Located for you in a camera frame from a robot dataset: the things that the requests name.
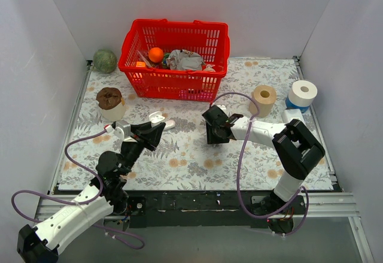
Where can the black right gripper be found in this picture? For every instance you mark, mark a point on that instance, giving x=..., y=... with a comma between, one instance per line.
x=215, y=126

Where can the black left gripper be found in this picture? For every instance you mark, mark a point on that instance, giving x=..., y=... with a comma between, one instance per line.
x=142, y=138

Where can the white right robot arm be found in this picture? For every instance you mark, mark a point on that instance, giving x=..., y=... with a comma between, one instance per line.
x=297, y=148

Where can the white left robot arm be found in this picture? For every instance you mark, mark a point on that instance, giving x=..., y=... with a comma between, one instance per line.
x=104, y=195

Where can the brown topped paper roll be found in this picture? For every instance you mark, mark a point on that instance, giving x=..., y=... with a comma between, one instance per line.
x=111, y=104

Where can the floral patterned table mat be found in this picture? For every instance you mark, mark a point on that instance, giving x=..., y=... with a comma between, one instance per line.
x=183, y=160

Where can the beige paper roll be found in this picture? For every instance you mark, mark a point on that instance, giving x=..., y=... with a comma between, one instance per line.
x=265, y=97

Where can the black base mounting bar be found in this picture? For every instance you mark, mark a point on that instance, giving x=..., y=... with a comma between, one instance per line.
x=205, y=208

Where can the white rectangular box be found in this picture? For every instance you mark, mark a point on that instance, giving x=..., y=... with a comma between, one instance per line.
x=289, y=114

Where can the blue tape roll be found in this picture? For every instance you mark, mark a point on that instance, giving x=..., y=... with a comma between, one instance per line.
x=290, y=106

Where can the orange fruit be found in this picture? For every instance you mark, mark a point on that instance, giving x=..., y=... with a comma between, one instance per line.
x=156, y=54

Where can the red plastic shopping basket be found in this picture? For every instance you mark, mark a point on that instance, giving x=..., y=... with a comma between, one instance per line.
x=157, y=80

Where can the green textured ball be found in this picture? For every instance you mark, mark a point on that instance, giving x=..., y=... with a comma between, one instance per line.
x=104, y=60

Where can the crumpled silver foil bag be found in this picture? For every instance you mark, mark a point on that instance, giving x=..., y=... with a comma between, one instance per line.
x=184, y=60

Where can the white toilet paper roll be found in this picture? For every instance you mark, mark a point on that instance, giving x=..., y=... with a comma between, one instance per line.
x=302, y=93

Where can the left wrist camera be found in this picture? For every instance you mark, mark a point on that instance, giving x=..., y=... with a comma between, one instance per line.
x=120, y=129

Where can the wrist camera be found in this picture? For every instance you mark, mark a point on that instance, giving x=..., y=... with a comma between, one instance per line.
x=222, y=107
x=120, y=129

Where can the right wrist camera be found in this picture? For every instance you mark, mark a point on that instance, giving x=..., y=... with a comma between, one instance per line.
x=222, y=107

